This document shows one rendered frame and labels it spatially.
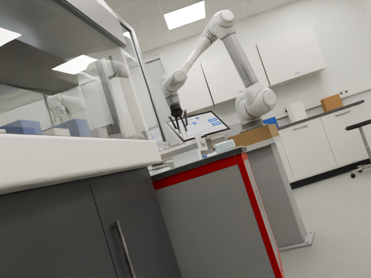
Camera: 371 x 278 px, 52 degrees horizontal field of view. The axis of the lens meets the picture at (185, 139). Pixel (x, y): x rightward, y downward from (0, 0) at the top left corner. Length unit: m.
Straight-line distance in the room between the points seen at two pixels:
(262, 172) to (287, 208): 0.30
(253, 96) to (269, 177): 0.58
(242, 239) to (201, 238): 0.19
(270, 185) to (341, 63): 4.19
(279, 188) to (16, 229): 2.11
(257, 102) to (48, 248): 1.90
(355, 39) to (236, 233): 5.37
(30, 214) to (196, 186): 1.04
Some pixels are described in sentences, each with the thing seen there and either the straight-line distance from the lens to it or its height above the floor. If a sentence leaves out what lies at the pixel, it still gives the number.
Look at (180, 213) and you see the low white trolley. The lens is 1.82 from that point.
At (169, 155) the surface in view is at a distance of 2.40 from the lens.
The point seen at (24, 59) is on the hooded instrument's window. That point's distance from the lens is 0.97.
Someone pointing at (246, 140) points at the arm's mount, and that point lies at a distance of 2.68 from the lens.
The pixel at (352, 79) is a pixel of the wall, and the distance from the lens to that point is 6.63.
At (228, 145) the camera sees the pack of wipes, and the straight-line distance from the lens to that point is 1.77.
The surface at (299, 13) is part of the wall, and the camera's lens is 6.72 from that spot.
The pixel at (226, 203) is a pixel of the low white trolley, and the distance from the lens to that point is 1.78.
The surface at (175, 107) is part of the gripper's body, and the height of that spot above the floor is 1.15.
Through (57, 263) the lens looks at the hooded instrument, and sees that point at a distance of 0.93.
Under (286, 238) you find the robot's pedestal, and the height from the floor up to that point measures 0.07.
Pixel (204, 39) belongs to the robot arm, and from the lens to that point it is 2.76.
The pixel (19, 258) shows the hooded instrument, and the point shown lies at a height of 0.67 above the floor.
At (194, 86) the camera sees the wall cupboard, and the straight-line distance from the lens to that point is 5.89.
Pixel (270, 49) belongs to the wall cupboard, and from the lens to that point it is 6.07.
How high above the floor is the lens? 0.74
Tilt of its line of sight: 4 degrees up
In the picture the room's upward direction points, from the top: 18 degrees counter-clockwise
